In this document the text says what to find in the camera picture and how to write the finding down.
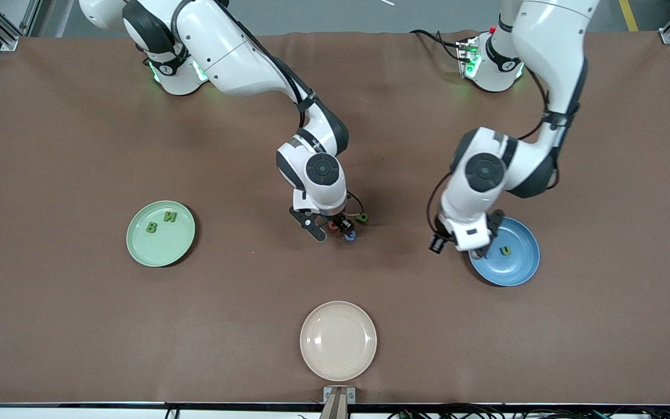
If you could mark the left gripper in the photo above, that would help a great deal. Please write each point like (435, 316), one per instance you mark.
(494, 228)

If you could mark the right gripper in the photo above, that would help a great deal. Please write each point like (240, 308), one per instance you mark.
(338, 222)

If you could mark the blue foam letter G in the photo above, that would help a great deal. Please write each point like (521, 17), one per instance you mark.
(351, 237)

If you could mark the green foam letter b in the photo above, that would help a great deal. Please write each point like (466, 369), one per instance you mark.
(363, 219)
(151, 227)

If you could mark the green foam letter u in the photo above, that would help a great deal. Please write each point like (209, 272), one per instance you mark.
(502, 251)

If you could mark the green foam letter N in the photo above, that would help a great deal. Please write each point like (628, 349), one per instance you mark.
(170, 217)

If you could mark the silver arm base box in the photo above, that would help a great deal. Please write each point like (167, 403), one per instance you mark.
(466, 58)
(201, 71)

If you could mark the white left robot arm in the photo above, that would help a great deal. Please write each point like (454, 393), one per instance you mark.
(550, 46)

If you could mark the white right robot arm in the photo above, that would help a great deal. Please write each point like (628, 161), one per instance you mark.
(236, 52)

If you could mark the blue plate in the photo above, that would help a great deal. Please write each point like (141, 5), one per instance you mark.
(515, 267)

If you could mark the beige plate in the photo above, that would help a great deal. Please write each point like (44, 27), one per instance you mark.
(338, 341)

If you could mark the light green plate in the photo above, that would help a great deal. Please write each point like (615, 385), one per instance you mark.
(166, 247)

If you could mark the brown table cover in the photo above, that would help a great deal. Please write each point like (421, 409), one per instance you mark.
(79, 145)

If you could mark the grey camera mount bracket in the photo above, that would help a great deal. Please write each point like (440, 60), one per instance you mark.
(339, 401)

